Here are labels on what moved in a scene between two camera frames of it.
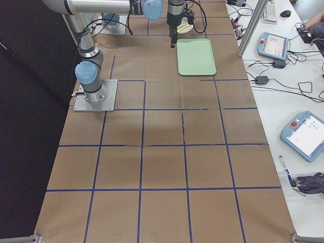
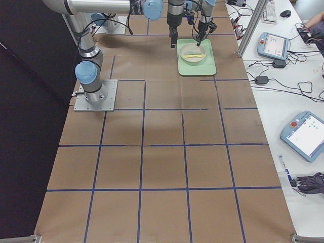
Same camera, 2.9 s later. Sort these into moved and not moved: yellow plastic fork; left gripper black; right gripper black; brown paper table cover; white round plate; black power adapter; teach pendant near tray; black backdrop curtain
Moved: white round plate; yellow plastic fork; left gripper black
Not moved: brown paper table cover; black power adapter; teach pendant near tray; right gripper black; black backdrop curtain
